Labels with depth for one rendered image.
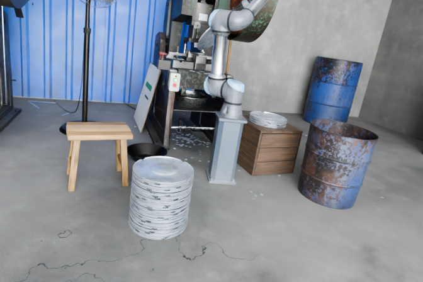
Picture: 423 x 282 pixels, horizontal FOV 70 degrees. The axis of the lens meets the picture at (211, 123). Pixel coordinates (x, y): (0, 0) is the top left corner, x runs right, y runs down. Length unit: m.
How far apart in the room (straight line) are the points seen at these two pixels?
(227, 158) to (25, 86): 2.50
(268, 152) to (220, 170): 0.42
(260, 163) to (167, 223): 1.01
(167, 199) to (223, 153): 0.70
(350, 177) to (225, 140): 0.80
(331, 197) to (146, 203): 1.19
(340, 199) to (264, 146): 0.59
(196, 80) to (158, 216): 1.32
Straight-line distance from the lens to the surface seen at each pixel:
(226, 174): 2.05
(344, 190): 2.09
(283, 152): 2.33
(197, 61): 2.51
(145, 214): 1.45
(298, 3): 4.50
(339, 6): 4.92
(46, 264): 1.44
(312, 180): 2.09
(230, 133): 1.94
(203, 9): 2.60
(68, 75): 3.71
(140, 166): 1.50
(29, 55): 3.76
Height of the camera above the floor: 0.93
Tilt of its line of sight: 16 degrees down
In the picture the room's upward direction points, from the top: 9 degrees clockwise
